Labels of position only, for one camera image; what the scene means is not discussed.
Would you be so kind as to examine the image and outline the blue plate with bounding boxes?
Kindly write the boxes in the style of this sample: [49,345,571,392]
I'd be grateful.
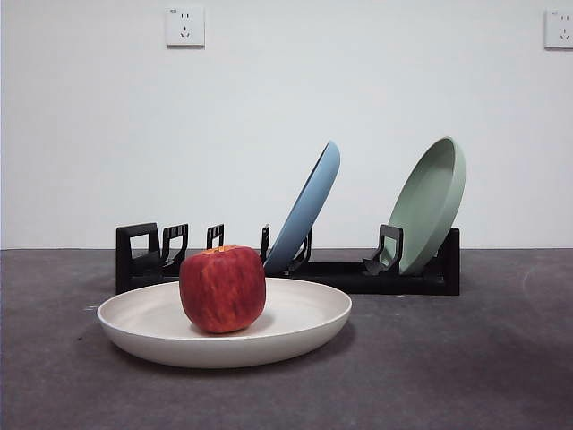
[262,140,341,275]

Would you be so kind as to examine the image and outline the white wall socket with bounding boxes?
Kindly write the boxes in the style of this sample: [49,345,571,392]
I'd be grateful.
[543,8,573,50]
[166,5,207,49]

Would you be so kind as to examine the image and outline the green plate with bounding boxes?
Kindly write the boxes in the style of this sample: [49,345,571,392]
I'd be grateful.
[385,136,467,275]

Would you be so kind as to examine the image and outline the black plate rack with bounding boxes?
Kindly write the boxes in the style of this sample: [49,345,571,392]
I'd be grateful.
[115,222,461,297]

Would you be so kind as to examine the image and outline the pale yellow plate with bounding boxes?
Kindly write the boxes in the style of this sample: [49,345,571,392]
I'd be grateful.
[97,277,354,369]

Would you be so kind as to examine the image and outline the red apple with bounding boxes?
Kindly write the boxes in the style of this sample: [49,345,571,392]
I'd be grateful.
[178,245,268,335]

